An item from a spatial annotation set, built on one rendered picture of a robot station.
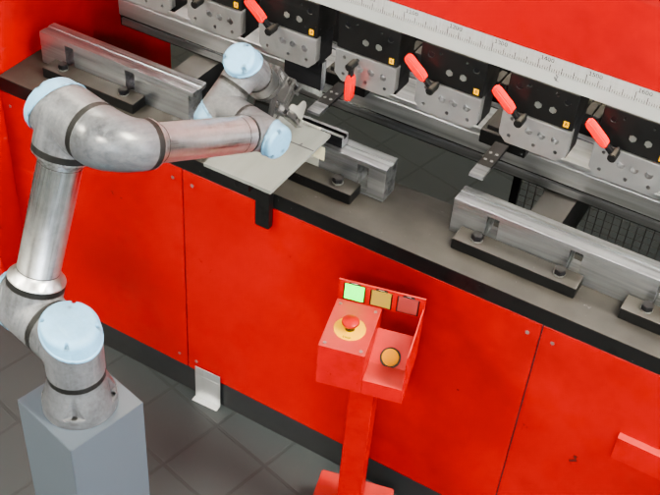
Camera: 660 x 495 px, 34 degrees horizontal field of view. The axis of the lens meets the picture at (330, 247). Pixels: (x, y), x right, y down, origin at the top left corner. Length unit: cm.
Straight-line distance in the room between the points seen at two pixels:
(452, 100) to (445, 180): 180
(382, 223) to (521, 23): 62
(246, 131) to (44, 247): 44
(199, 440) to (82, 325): 114
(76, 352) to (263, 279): 82
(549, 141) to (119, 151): 89
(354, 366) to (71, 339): 64
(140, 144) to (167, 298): 120
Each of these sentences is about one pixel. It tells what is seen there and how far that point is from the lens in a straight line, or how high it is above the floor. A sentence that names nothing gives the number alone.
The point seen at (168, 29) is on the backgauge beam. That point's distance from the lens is 310.
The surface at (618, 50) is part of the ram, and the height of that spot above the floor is 146.
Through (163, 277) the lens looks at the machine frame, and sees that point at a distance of 304.
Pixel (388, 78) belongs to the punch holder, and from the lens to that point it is 238.
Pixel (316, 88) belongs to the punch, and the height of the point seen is 110.
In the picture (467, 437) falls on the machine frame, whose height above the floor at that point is 37.
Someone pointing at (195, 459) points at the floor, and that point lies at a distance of 315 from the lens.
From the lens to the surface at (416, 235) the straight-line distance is 252.
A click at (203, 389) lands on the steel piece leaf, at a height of 4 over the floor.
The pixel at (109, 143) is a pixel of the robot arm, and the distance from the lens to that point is 193.
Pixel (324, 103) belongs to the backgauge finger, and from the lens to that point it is 268.
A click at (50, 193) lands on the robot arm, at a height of 121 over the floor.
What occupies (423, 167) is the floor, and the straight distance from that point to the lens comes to 418.
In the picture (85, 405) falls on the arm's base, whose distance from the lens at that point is 220.
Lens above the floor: 250
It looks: 41 degrees down
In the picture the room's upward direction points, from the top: 5 degrees clockwise
